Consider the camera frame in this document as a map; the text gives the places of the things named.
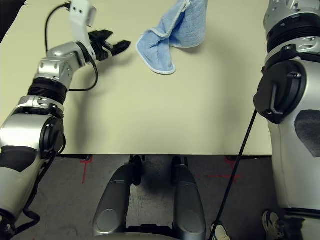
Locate black left camera cable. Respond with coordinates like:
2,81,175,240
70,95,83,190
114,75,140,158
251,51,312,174
44,2,99,92

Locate bystander beige sneaker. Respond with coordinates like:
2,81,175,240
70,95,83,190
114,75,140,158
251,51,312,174
262,209,286,240
211,221,231,240

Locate black right camera cable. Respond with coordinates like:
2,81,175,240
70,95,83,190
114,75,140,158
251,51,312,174
211,108,258,240

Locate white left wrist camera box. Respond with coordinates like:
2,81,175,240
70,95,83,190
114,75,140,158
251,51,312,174
67,0,98,55

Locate black camera cable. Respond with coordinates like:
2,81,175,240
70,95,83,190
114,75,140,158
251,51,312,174
211,108,258,240
44,2,99,92

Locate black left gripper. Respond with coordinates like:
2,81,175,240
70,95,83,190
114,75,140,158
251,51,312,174
87,29,132,62

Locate light blue terry towel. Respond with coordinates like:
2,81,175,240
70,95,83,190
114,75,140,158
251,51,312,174
136,0,209,75

